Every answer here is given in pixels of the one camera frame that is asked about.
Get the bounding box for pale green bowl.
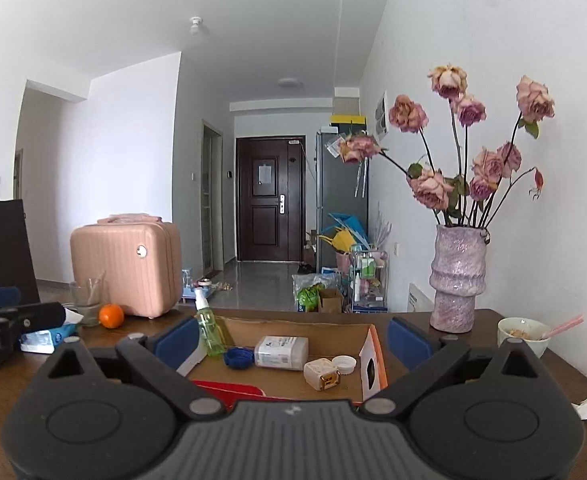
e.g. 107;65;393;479
497;317;552;359

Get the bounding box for dried pink rose bouquet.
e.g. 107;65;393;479
337;64;556;229

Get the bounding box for yellow plastic item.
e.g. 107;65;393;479
318;227;355;257

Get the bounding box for pale dried branches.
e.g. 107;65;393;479
371;205;399;252

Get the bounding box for small storage cart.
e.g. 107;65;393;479
351;247;389;314

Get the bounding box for clear glass cup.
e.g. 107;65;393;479
69;277;109;327

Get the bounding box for blue tissue pack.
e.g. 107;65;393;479
19;309;84;355

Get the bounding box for grey refrigerator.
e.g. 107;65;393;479
316;130;369;271

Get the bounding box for red cardboard box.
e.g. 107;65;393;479
176;317;389;408

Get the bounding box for black paper bag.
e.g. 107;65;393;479
0;152;41;306

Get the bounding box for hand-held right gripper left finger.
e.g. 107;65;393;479
32;316;225;420

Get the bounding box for pink suitcase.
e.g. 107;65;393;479
70;214;183;320

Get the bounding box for pink spoon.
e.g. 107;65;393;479
541;315;585;340

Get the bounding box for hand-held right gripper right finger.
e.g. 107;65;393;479
361;316;557;419

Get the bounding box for dark brown door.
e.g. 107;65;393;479
236;135;307;262

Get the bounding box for pink textured vase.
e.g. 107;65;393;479
429;225;489;334

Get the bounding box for glass side door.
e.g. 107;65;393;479
202;120;224;274

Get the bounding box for yellow and blue box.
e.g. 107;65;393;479
329;113;367;134

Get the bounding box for blue plastic item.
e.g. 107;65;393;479
328;212;369;246

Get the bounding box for open cardboard box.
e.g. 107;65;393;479
318;287;345;314

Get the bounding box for blue bottle cap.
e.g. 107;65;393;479
223;347;255;370

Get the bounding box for orange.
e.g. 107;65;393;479
98;304;125;330

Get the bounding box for beige charger block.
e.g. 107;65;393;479
303;358;342;392

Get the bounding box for green plastic bag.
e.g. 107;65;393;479
297;282;327;311

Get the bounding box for green spray bottle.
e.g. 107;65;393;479
193;287;228;357

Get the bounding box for white plastic bottle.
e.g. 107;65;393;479
254;336;309;372

